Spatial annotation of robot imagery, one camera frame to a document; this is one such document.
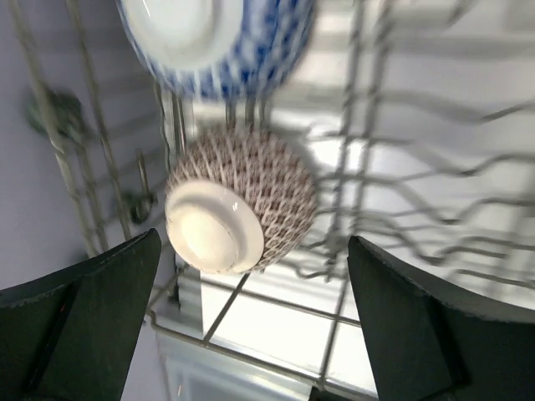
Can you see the grey wire dish rack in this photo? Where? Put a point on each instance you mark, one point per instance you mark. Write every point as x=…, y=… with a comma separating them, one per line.
x=416, y=119

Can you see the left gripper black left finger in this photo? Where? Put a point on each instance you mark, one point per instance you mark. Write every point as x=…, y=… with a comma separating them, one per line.
x=71, y=335

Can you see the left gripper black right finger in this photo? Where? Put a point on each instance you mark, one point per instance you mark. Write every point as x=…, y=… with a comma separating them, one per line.
x=429, y=339

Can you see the brown geometric pattern bowl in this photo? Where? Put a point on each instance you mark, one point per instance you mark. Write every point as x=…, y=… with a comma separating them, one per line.
x=238, y=200

